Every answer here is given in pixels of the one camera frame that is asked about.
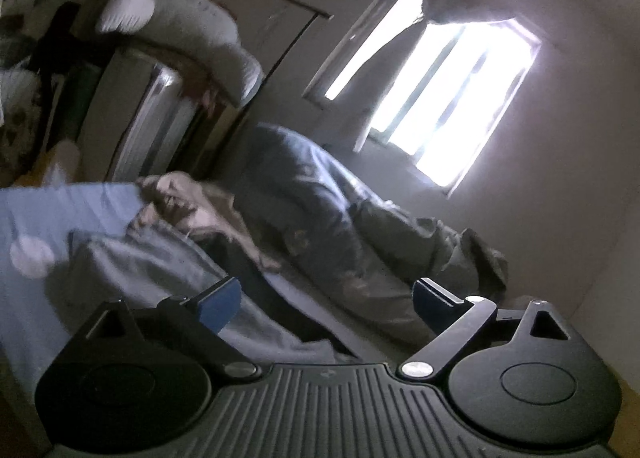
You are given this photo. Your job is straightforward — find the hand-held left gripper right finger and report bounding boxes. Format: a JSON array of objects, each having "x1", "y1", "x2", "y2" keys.
[{"x1": 397, "y1": 278, "x2": 576, "y2": 382}]

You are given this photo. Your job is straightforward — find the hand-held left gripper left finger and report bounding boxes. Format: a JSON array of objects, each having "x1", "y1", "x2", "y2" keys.
[{"x1": 75, "y1": 276, "x2": 259, "y2": 380}]

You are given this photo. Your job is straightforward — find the grey drawstring sweatpants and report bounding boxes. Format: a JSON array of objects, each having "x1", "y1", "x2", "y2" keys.
[{"x1": 67, "y1": 228, "x2": 361, "y2": 366}]

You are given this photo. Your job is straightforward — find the khaki brown garment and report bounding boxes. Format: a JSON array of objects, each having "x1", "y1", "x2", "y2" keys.
[{"x1": 129, "y1": 170, "x2": 283, "y2": 271}]

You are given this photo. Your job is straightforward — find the grey-green puffy quilt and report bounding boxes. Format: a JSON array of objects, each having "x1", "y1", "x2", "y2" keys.
[{"x1": 350, "y1": 198, "x2": 510, "y2": 334}]

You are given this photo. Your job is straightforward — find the blue-grey printed duvet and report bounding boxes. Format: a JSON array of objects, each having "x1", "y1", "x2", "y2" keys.
[{"x1": 237, "y1": 123, "x2": 416, "y2": 334}]

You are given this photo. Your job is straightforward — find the printed bed sheet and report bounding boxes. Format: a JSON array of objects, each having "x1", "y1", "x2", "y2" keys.
[{"x1": 0, "y1": 180, "x2": 426, "y2": 389}]

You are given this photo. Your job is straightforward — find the white radiator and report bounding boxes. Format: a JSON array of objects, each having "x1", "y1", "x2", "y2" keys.
[{"x1": 107, "y1": 50, "x2": 198, "y2": 184}]

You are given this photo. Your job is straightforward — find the pink cloth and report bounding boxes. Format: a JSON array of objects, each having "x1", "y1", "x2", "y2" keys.
[{"x1": 180, "y1": 70, "x2": 231, "y2": 114}]

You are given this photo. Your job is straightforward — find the quilted white pillow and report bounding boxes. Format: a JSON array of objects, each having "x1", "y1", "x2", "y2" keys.
[{"x1": 95, "y1": 0, "x2": 264, "y2": 106}]

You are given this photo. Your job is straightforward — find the printed curtain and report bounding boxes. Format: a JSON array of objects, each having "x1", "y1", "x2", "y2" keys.
[{"x1": 350, "y1": 0, "x2": 516, "y2": 154}]

